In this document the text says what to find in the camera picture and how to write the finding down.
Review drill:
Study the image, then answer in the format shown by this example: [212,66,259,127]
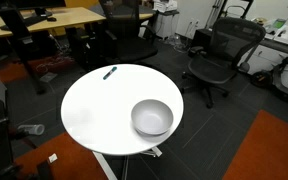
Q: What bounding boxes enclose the white table base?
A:
[92,145,164,180]

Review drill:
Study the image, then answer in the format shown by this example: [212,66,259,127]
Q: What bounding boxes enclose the green object on desk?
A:
[272,18,287,30]

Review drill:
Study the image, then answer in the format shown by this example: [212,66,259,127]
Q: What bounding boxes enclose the black box on floor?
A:
[193,28,216,52]

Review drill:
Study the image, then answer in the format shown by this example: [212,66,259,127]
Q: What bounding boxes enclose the black stand post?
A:
[36,159,56,180]

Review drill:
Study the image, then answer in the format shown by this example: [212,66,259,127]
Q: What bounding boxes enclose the teal marker pen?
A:
[102,66,118,81]

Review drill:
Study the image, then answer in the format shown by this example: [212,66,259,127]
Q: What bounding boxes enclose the black padded office chair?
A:
[98,0,159,65]

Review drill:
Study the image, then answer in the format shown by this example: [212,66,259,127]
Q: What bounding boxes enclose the small white paper tag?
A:
[48,153,59,164]

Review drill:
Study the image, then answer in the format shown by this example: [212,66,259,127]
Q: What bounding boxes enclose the wooden top desk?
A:
[0,6,107,96]

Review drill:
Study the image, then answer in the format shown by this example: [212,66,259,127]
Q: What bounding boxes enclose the white long desk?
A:
[238,19,288,96]

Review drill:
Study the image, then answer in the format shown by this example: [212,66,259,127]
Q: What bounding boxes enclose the flat grey floor plate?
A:
[38,72,59,84]

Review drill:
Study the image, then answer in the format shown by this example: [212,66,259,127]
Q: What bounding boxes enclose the grey bowl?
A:
[130,98,175,137]

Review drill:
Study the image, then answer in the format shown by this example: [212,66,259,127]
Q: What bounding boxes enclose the black monitor with stand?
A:
[0,0,67,18]

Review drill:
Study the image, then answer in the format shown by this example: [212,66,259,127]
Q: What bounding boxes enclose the black clamp orange handle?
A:
[0,116,38,151]

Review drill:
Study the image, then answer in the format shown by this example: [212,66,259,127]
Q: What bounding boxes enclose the white printer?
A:
[152,0,179,14]

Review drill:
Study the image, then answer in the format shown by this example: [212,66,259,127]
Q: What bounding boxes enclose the black computer tower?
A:
[65,26,97,69]

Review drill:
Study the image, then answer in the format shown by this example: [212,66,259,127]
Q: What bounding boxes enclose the black keyboard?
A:
[0,14,49,32]

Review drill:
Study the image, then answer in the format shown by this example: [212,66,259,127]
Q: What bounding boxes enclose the tangled red floor cables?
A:
[33,54,76,75]

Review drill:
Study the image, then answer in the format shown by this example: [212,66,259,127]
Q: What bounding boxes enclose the black electric scooter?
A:
[249,49,288,103]

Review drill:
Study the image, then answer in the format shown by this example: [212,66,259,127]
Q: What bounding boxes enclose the white cabinet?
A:
[155,10,181,40]

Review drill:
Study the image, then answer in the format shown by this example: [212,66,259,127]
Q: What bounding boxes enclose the black mesh office chair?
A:
[181,17,267,110]

